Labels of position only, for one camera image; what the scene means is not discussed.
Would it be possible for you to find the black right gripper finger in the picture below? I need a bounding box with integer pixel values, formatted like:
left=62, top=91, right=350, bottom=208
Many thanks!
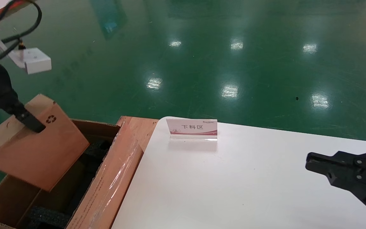
left=305, top=149, right=366, bottom=220

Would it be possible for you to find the large open cardboard box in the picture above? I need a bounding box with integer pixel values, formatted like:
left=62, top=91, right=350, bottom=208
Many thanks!
left=0, top=116, right=144, bottom=229

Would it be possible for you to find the black foam block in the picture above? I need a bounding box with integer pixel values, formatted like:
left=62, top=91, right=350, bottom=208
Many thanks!
left=84, top=139, right=113, bottom=160
left=27, top=206, right=72, bottom=229

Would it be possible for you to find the acrylic sign with red print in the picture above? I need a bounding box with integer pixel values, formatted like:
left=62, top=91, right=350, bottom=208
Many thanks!
left=166, top=118, right=218, bottom=142

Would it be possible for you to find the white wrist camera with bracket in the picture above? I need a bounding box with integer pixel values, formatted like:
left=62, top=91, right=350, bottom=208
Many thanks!
left=8, top=47, right=52, bottom=75

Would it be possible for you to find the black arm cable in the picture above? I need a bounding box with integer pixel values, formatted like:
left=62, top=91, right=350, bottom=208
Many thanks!
left=0, top=0, right=43, bottom=66

